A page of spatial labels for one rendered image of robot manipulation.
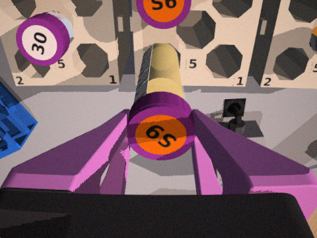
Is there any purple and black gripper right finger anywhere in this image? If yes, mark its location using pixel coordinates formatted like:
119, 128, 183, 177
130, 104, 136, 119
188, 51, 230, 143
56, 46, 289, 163
192, 109, 317, 220

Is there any blue tube rack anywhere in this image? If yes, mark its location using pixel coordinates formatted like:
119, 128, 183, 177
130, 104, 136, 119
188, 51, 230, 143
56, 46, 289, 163
0, 82, 38, 159

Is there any grey flat mat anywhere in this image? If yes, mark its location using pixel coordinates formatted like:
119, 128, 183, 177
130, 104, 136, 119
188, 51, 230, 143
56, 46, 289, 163
0, 38, 317, 195

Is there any white button box with label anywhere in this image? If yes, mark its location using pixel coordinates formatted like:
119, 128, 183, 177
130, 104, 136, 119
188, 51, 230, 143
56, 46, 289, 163
212, 99, 266, 186

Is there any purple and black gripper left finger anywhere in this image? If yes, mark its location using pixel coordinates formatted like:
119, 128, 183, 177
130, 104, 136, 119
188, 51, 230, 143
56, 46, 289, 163
0, 109, 130, 194

